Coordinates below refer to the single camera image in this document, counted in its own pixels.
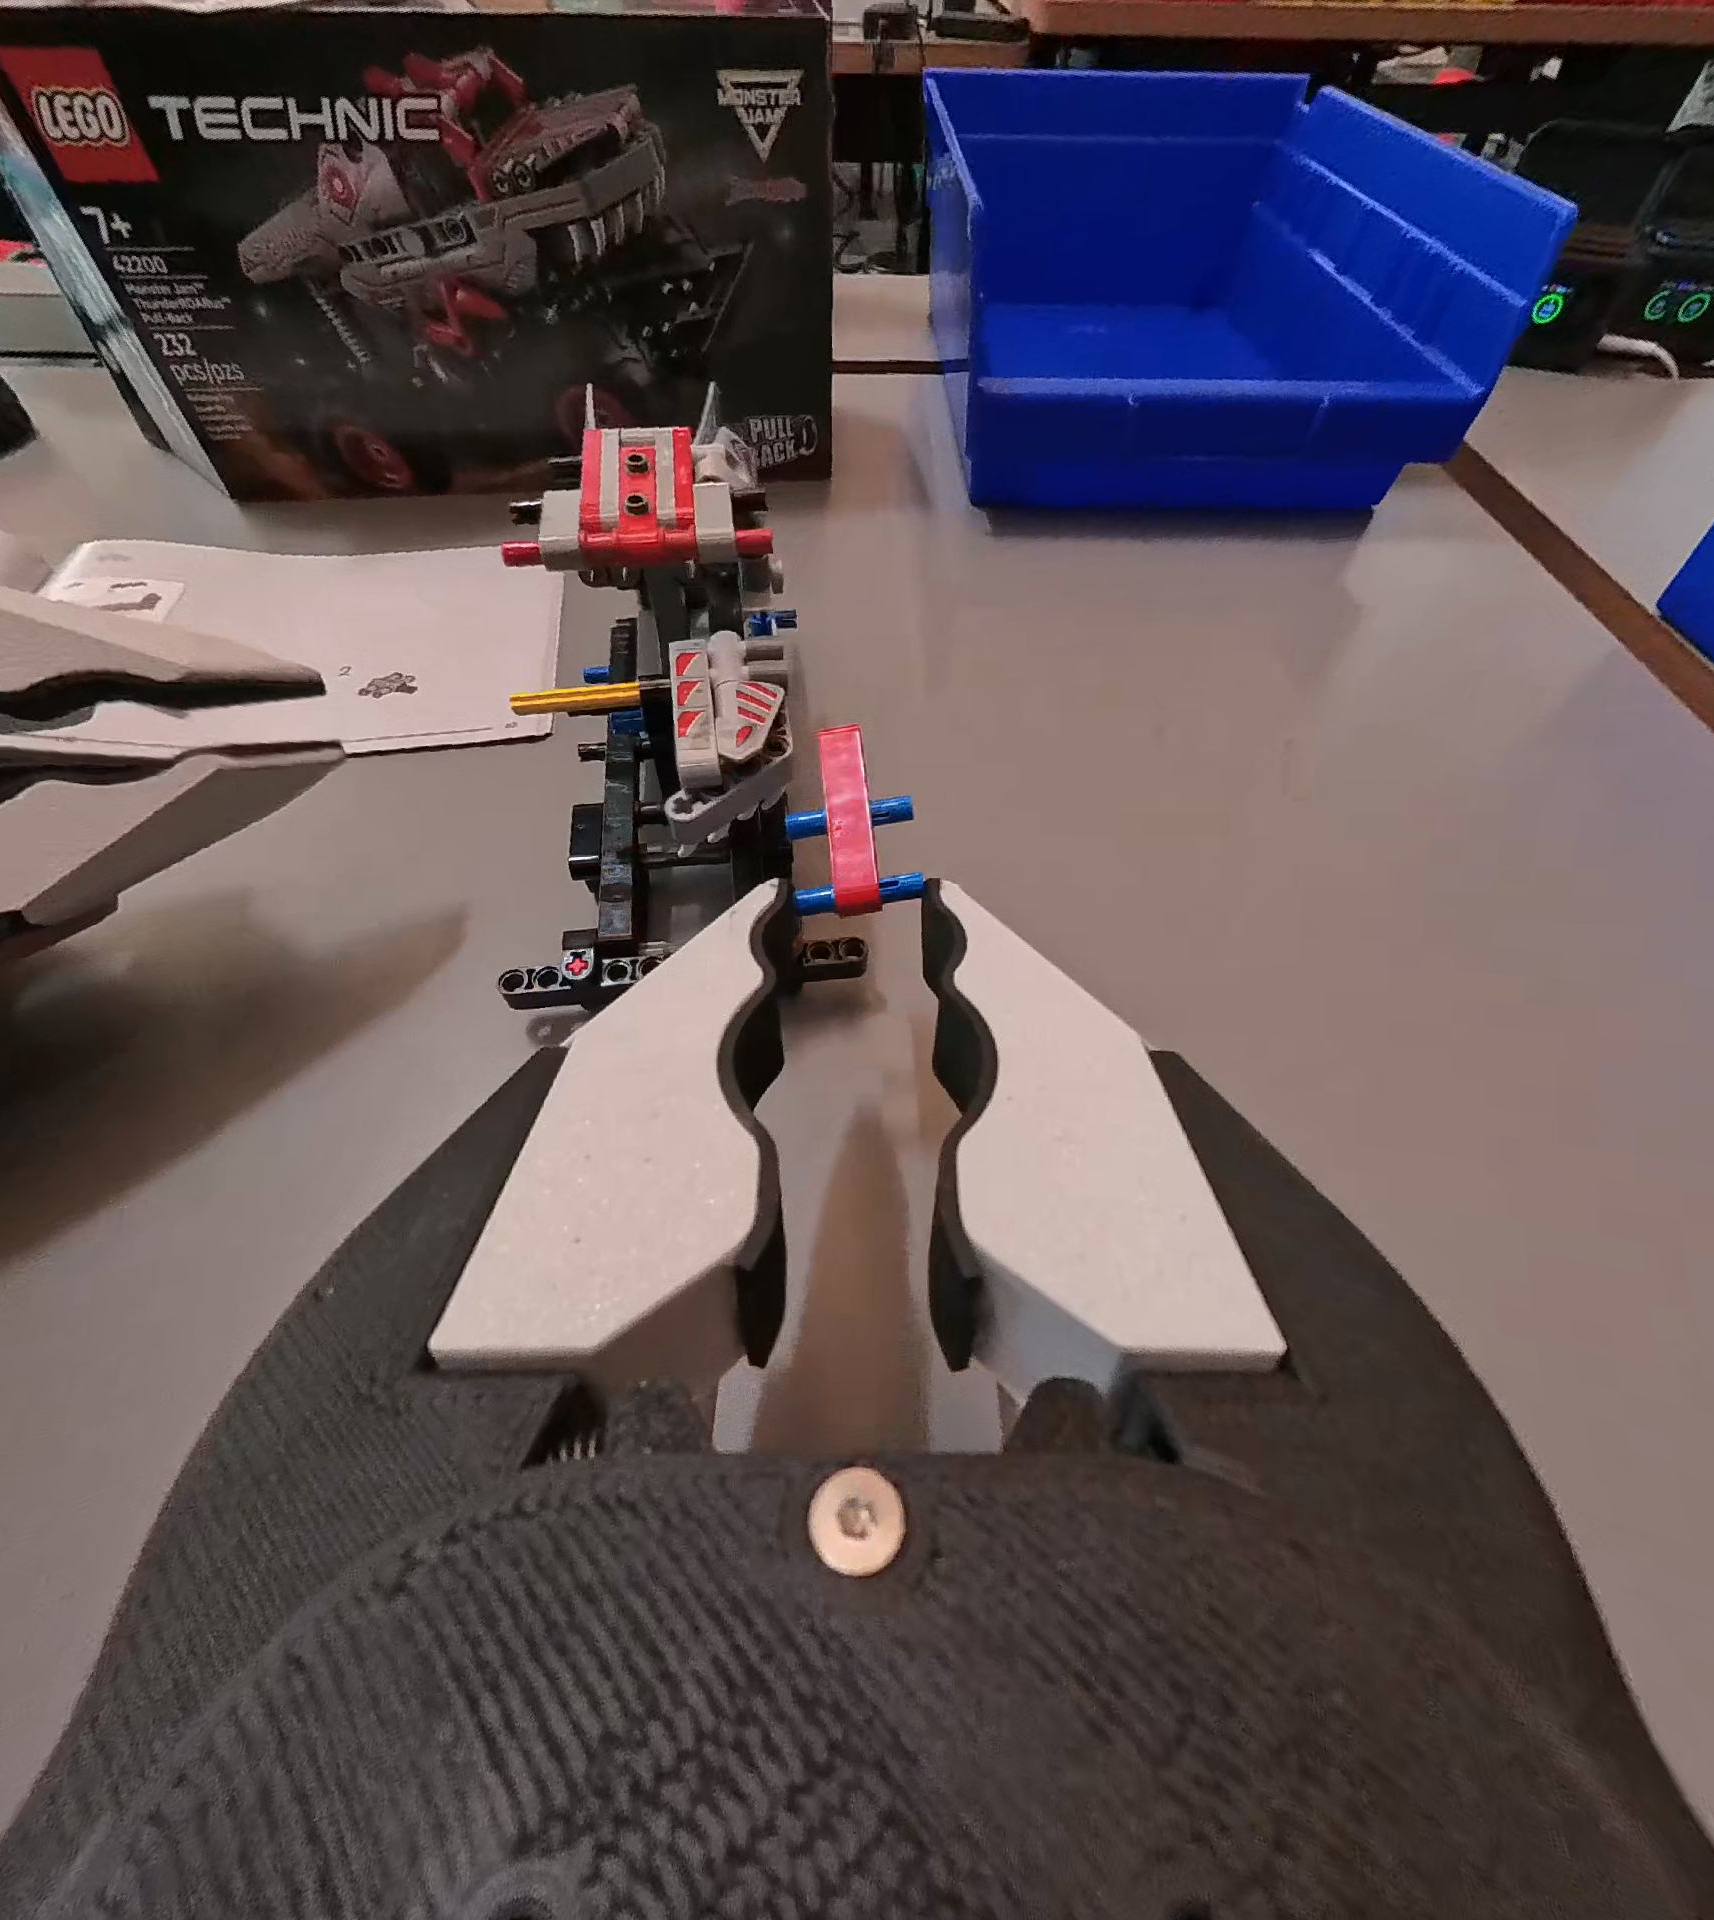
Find white instruction booklet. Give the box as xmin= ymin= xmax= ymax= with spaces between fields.
xmin=0 ymin=514 xmax=565 ymax=755

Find grey desk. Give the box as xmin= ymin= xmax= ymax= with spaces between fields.
xmin=0 ymin=253 xmax=1714 ymax=1920

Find red toy beam blue pins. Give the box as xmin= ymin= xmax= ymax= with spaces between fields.
xmin=783 ymin=723 xmax=932 ymax=920

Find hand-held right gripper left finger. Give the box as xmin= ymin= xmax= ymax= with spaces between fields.
xmin=427 ymin=880 xmax=787 ymax=1371

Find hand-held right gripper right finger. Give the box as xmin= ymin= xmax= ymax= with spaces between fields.
xmin=921 ymin=880 xmax=1288 ymax=1392

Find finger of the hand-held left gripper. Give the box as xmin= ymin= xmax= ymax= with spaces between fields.
xmin=0 ymin=729 xmax=347 ymax=945
xmin=0 ymin=577 xmax=328 ymax=720

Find grey red toy brick vehicle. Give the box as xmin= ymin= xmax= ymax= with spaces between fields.
xmin=495 ymin=381 xmax=889 ymax=1015

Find black toy set box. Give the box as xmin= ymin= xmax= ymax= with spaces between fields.
xmin=0 ymin=0 xmax=835 ymax=503

